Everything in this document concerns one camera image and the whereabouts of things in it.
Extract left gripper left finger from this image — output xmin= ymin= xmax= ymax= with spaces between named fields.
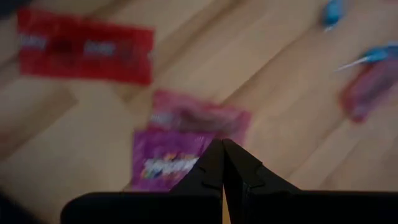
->
xmin=169 ymin=138 xmax=224 ymax=194

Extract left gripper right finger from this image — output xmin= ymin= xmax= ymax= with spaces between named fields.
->
xmin=223 ymin=138 xmax=299 ymax=195

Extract purple Skittles candy pack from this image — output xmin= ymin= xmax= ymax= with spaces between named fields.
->
xmin=129 ymin=129 xmax=218 ymax=192

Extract pink translucent candy pack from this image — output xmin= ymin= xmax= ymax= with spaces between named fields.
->
xmin=339 ymin=58 xmax=398 ymax=124
xmin=148 ymin=88 xmax=252 ymax=147

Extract red Twizzlers candy pack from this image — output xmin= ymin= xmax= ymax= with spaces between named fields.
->
xmin=17 ymin=7 xmax=155 ymax=86

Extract blue wrapped lollipop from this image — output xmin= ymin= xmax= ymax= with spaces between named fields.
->
xmin=334 ymin=43 xmax=398 ymax=72
xmin=322 ymin=0 xmax=345 ymax=32

